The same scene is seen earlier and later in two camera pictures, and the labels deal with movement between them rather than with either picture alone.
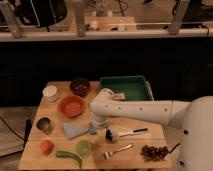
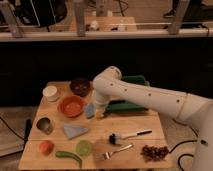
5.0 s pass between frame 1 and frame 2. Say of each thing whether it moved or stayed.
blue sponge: moved
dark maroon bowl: stayed
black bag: stayed
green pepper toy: stayed
